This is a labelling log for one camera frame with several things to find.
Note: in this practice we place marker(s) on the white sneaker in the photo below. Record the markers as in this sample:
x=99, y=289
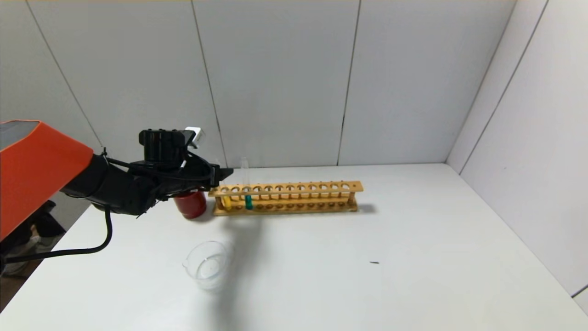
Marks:
x=20, y=263

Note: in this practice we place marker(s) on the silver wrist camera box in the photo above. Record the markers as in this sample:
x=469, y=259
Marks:
x=195, y=136

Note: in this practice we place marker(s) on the person in dark clothes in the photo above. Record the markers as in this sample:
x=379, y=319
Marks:
x=43, y=225

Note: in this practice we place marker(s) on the test tube with blue pigment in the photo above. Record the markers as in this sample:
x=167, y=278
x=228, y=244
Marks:
x=248, y=201

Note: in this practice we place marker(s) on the test tube with yellow pigment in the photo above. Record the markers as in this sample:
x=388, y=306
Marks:
x=227, y=202

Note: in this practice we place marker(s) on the wooden test tube rack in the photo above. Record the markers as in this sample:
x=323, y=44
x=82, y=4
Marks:
x=285, y=189

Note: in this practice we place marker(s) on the clear glass beaker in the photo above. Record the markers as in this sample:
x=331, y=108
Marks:
x=210, y=269

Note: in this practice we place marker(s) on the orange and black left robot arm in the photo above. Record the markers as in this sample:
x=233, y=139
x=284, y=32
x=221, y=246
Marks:
x=36, y=170

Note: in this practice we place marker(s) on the dark red cup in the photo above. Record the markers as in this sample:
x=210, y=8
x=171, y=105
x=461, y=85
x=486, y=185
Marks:
x=190, y=208

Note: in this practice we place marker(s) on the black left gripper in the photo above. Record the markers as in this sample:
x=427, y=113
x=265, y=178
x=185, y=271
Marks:
x=213, y=176

